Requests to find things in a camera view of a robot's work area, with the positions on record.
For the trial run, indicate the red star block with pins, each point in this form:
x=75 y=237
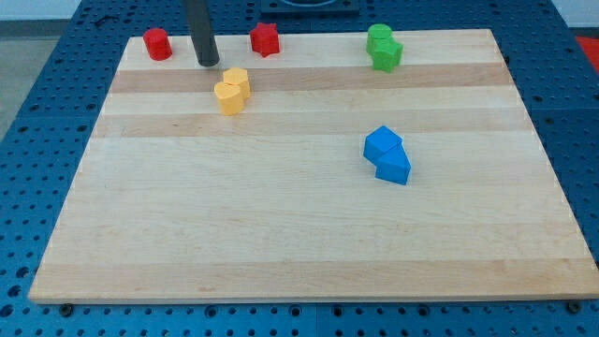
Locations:
x=265 y=39

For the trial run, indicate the green star block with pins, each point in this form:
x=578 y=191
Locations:
x=386 y=54

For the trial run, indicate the blue cube block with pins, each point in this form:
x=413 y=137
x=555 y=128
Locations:
x=379 y=142

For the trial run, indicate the blue pentagon block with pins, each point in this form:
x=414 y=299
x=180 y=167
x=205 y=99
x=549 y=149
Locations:
x=393 y=166

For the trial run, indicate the yellow heart block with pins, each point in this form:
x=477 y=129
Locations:
x=230 y=98

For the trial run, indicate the yellow hexagon block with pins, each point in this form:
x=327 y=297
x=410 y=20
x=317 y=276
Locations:
x=238 y=76

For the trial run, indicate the light wooden board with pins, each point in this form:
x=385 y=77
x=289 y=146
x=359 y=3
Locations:
x=174 y=202

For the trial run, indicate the green cylinder block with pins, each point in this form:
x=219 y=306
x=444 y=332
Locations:
x=377 y=32

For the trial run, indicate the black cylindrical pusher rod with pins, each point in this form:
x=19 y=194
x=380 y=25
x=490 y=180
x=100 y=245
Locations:
x=200 y=28

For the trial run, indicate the red cylinder block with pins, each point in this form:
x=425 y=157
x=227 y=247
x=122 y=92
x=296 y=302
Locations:
x=157 y=44

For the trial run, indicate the red object at edge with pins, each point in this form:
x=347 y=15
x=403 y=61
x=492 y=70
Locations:
x=590 y=46

